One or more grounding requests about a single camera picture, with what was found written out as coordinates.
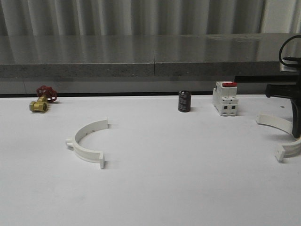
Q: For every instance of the white circuit breaker red switch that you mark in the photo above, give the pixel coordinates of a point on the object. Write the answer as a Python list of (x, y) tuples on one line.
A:
[(225, 98)]

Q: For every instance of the black cylindrical capacitor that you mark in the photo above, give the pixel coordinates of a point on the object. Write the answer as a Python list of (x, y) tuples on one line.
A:
[(184, 101)]

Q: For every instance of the grey stone shelf ledge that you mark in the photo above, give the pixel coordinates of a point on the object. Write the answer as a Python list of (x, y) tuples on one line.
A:
[(241, 57)]

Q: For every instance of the brass valve with red handle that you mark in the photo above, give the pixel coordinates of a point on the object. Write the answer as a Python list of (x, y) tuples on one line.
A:
[(46, 94)]

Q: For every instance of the white half-ring pipe clamp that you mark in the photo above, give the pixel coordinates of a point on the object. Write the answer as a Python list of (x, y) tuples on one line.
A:
[(85, 154), (284, 150)]

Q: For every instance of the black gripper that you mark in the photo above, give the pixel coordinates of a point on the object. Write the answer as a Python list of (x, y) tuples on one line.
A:
[(293, 92)]

